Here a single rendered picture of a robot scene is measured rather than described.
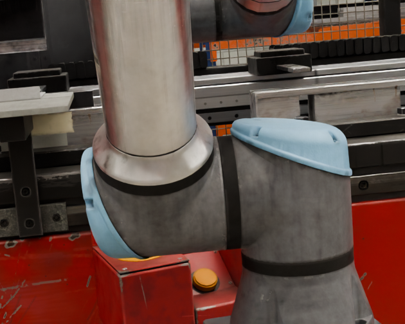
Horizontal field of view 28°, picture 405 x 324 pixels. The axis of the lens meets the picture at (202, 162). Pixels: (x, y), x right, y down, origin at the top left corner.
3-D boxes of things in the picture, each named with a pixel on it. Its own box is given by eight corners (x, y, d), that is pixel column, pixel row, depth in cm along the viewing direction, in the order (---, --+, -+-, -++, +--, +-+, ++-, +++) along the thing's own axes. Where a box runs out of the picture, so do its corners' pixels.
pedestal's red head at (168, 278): (126, 355, 113) (114, 231, 110) (99, 319, 127) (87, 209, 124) (256, 325, 120) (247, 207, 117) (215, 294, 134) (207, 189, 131)
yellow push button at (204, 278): (196, 297, 123) (198, 288, 121) (188, 278, 125) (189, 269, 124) (218, 292, 124) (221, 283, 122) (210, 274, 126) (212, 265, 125)
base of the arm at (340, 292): (400, 351, 80) (396, 255, 78) (252, 377, 77) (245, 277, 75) (342, 302, 94) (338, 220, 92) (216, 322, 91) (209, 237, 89)
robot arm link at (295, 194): (368, 257, 78) (362, 118, 76) (230, 270, 77) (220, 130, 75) (341, 226, 90) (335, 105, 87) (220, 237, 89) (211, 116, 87)
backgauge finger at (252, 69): (272, 80, 157) (270, 54, 156) (248, 73, 182) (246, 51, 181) (332, 75, 158) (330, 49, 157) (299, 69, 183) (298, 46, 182)
